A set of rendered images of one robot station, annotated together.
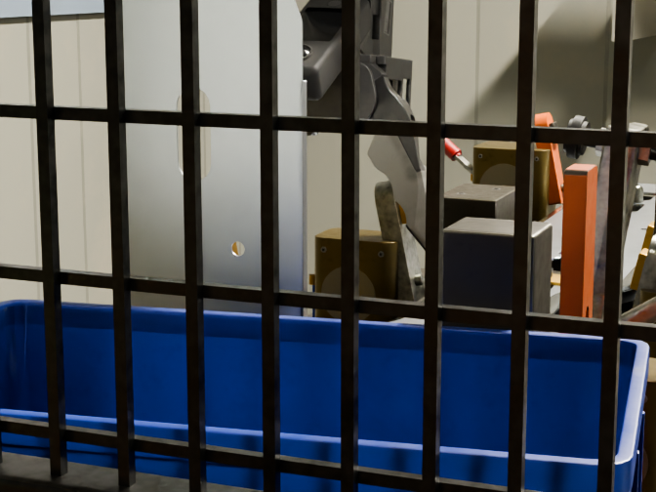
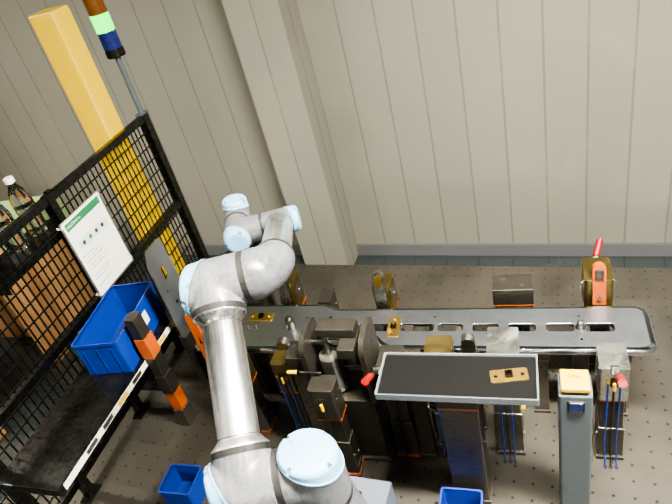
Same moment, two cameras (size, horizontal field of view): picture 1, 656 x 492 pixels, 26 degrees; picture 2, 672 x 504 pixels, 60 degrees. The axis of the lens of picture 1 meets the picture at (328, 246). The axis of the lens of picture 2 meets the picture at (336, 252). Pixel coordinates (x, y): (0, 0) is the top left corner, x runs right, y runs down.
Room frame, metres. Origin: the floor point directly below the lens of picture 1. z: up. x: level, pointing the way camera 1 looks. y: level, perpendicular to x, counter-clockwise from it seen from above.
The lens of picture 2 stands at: (1.32, -1.57, 2.22)
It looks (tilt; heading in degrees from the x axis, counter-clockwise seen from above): 34 degrees down; 90
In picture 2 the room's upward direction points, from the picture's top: 15 degrees counter-clockwise
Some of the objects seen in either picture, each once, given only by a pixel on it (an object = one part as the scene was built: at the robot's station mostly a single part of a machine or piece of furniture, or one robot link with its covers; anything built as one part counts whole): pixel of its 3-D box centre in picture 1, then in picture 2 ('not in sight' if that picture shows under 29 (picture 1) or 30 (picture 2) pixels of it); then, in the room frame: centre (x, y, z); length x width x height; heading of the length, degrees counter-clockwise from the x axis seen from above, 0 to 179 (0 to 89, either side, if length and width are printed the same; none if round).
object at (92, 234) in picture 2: not in sight; (97, 244); (0.52, 0.26, 1.30); 0.23 x 0.02 x 0.31; 68
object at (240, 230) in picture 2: not in sight; (243, 231); (1.07, -0.12, 1.41); 0.11 x 0.11 x 0.08; 88
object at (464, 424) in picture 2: not in sight; (465, 438); (1.51, -0.62, 0.92); 0.10 x 0.08 x 0.45; 158
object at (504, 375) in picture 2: not in sight; (508, 374); (1.62, -0.66, 1.17); 0.08 x 0.04 x 0.01; 167
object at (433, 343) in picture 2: not in sight; (445, 398); (1.51, -0.44, 0.89); 0.12 x 0.08 x 0.38; 68
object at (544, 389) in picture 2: not in sight; (540, 365); (1.81, -0.38, 0.84); 0.12 x 0.05 x 0.29; 68
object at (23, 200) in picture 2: not in sight; (24, 205); (0.39, 0.20, 1.53); 0.07 x 0.07 x 0.20
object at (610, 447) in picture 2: not in sight; (610, 408); (1.90, -0.61, 0.88); 0.12 x 0.07 x 0.36; 68
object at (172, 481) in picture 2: not in sight; (184, 487); (0.67, -0.39, 0.74); 0.11 x 0.10 x 0.09; 158
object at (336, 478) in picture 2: not in sight; (311, 470); (1.16, -0.85, 1.27); 0.13 x 0.12 x 0.14; 178
